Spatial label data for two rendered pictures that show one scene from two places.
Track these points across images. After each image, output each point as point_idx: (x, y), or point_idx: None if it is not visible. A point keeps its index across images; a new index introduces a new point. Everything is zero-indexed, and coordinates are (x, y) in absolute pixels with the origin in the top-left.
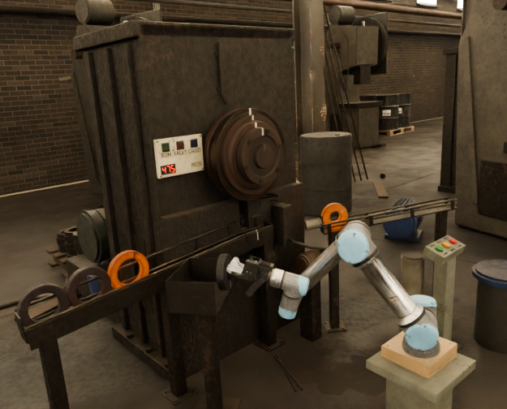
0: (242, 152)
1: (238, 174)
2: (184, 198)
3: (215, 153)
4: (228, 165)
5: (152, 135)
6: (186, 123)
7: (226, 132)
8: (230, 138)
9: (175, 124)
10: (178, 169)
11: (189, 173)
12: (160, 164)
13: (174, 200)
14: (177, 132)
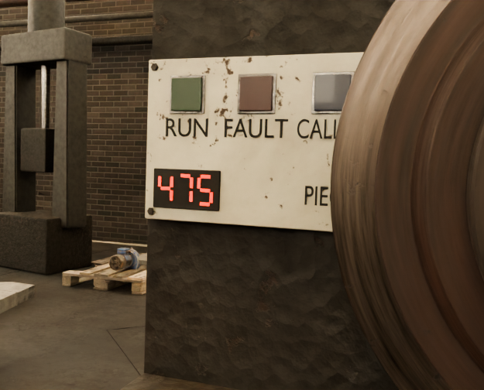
0: (482, 127)
1: (478, 305)
2: (262, 338)
3: (337, 130)
4: (410, 222)
5: (156, 43)
6: (319, 3)
7: (448, 1)
8: (460, 34)
9: (265, 5)
10: (231, 198)
11: (303, 234)
12: (155, 161)
13: (214, 329)
14: (267, 41)
